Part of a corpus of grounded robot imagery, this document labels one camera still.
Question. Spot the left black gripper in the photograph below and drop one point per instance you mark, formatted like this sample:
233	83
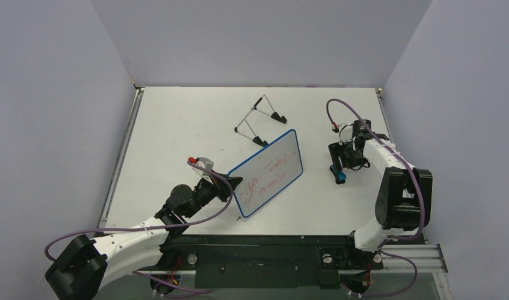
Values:
220	188

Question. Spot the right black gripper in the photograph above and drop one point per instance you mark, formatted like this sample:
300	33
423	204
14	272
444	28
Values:
338	156

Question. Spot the blue whiteboard eraser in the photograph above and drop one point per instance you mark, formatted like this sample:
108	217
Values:
339	176

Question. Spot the blue framed whiteboard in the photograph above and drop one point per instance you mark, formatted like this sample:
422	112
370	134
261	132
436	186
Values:
267	173

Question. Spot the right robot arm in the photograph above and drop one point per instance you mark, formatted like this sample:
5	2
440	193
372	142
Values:
404	201

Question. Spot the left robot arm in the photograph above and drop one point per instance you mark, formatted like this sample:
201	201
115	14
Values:
87	265

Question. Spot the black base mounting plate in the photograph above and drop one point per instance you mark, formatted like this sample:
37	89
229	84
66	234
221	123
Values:
260	261

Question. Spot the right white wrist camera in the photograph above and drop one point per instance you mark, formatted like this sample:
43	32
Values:
344	132

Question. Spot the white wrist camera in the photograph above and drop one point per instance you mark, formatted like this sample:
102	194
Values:
202	166
344	132

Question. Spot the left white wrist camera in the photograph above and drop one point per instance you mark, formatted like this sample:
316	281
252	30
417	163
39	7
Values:
202	166

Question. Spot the wire easel stand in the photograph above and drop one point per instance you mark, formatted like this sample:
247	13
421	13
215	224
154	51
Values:
255	124

